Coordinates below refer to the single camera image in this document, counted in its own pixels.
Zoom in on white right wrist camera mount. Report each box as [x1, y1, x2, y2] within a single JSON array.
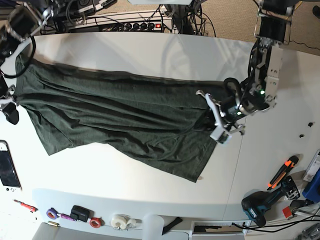
[[0, 84, 19, 111]]

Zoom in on teal black power drill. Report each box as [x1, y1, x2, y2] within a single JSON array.
[[241, 176, 301, 228]]

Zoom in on white tape roll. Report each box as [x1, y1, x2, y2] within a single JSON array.
[[110, 214, 130, 230]]

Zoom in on brass bullet-shaped piece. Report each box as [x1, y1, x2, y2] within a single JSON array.
[[47, 221, 60, 227]]

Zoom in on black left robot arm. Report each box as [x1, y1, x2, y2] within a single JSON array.
[[205, 0, 298, 141]]

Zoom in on orange black utility knife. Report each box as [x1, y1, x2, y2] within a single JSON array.
[[266, 155, 299, 191]]

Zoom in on black action camera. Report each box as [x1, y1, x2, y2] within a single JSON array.
[[70, 205, 91, 223]]

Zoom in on dark green t-shirt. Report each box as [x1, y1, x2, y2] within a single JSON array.
[[15, 60, 227, 182]]

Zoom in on white handheld game console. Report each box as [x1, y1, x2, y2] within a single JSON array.
[[0, 140, 22, 192]]

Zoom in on translucent plastic cup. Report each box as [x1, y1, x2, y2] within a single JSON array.
[[142, 214, 165, 240]]

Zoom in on black power strip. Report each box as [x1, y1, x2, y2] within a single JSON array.
[[105, 22, 164, 33]]

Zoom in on red tape roll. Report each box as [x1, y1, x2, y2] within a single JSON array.
[[89, 217, 102, 229]]

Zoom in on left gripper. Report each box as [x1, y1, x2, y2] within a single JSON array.
[[212, 97, 245, 135]]

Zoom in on purple marker pen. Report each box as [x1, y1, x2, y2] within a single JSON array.
[[58, 213, 76, 221]]

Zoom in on red screwdriver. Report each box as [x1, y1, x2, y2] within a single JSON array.
[[13, 199, 38, 213]]

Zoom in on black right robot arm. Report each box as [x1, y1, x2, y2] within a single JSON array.
[[0, 0, 64, 125]]

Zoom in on purple tape roll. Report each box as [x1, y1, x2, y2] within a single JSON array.
[[46, 207, 59, 220]]

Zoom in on blue box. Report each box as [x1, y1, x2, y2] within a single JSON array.
[[302, 170, 320, 203]]

